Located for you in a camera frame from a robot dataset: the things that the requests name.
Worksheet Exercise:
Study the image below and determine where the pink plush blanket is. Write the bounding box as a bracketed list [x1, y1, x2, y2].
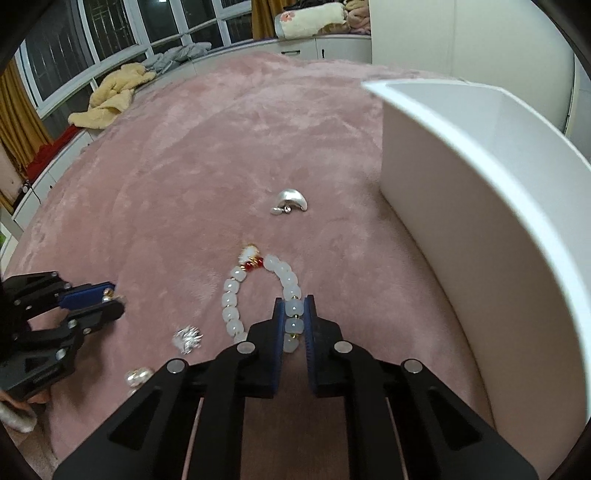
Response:
[0, 51, 499, 480]

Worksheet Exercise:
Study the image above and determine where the round pearl earring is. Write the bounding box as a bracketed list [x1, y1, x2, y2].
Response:
[124, 366, 154, 393]

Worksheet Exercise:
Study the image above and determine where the floral cream pillow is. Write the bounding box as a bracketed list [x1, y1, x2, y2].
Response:
[274, 4, 349, 38]

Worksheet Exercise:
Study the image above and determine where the red cloth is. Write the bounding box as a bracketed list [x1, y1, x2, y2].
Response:
[25, 124, 81, 181]

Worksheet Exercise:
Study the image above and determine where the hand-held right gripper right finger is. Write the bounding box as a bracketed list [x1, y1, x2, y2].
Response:
[302, 294, 539, 480]

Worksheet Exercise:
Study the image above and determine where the white bead bracelet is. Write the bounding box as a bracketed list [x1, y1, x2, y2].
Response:
[222, 244, 305, 354]

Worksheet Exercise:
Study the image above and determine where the brown plush blanket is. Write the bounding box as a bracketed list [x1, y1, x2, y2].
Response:
[345, 0, 372, 35]

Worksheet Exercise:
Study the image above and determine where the white framed window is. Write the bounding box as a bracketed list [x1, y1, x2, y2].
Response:
[18, 0, 254, 121]

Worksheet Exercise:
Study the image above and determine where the grey crumpled cloth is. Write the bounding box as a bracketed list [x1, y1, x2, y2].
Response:
[141, 41, 212, 73]

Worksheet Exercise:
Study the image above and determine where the yellow fleece blanket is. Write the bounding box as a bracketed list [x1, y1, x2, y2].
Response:
[69, 63, 157, 129]

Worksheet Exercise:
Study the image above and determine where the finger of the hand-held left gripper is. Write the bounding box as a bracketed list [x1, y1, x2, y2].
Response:
[2, 272, 117, 320]
[14, 298, 127, 366]

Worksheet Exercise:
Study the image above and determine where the white wardrobe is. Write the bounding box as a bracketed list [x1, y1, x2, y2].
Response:
[369, 0, 591, 134]

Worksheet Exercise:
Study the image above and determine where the white storage box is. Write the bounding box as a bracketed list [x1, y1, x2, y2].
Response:
[361, 78, 591, 480]

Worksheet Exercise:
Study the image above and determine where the silver crescent earring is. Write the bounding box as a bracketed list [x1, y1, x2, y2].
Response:
[269, 188, 311, 217]

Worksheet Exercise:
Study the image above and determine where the sparkly silver earring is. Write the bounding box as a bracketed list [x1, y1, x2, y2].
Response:
[172, 325, 204, 355]

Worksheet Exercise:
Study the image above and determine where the mustard yellow curtain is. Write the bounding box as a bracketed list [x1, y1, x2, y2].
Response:
[0, 60, 54, 213]
[252, 0, 289, 41]

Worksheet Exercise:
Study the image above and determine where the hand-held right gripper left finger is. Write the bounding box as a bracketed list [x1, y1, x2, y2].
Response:
[53, 296, 289, 480]

